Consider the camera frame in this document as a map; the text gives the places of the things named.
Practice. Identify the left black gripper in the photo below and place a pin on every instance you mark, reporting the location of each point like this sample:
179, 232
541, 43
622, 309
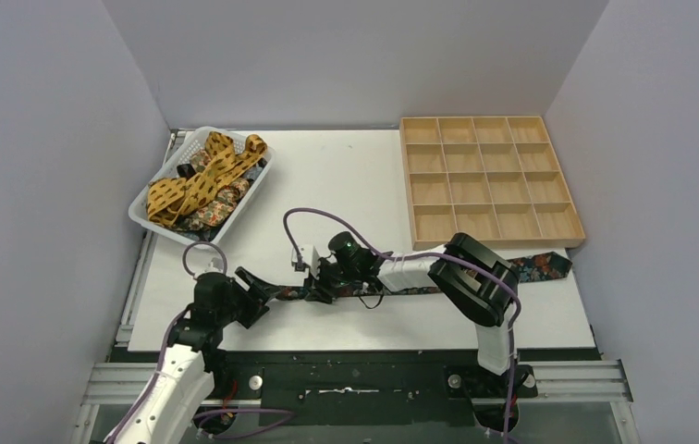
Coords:
247, 301

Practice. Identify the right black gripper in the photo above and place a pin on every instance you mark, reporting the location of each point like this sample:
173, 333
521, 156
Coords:
321, 289

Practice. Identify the white plastic basket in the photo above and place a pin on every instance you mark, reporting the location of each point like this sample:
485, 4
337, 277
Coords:
170, 169

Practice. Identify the wooden compartment tray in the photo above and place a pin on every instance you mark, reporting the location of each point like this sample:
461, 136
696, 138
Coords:
496, 178

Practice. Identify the dark floral tie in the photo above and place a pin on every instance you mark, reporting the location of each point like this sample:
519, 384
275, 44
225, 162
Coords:
533, 268

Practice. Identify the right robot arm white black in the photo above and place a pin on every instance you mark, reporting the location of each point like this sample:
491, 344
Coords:
477, 281

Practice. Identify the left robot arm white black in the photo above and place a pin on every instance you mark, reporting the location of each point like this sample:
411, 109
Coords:
191, 365

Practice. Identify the beige floral tie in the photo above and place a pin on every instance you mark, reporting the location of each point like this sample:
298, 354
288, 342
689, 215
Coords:
216, 189

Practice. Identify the yellow patterned tie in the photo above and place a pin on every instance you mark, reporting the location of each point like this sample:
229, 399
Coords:
166, 195

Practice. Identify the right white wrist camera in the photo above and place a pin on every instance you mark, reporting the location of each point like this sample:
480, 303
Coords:
305, 259

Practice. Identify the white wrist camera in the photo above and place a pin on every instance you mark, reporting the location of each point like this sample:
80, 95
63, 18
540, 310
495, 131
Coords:
214, 266
305, 259

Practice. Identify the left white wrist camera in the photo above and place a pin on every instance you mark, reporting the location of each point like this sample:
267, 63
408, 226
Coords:
214, 266

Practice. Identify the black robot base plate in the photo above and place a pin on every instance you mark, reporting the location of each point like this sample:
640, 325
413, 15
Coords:
371, 388

